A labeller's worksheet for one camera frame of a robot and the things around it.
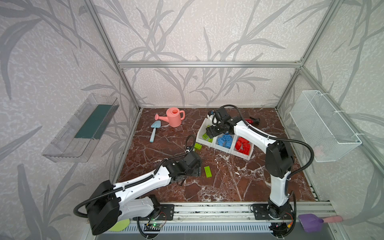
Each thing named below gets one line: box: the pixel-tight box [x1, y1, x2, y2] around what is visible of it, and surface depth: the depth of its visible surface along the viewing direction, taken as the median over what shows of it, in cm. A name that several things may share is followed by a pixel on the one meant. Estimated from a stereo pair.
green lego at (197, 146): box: [194, 143, 203, 151], surface depth 98 cm
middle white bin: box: [213, 132, 236, 154], surface depth 96 cm
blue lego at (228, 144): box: [225, 140, 233, 149], surface depth 96 cm
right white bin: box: [230, 134, 255, 161], surface depth 93 cm
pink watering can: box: [154, 107, 186, 128], surface depth 107 cm
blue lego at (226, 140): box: [218, 134, 233, 149], surface depth 96 cm
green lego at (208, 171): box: [204, 166, 213, 178], surface depth 89 cm
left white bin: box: [196, 118, 215, 147], surface depth 98 cm
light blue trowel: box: [149, 120, 162, 143], surface depth 110 cm
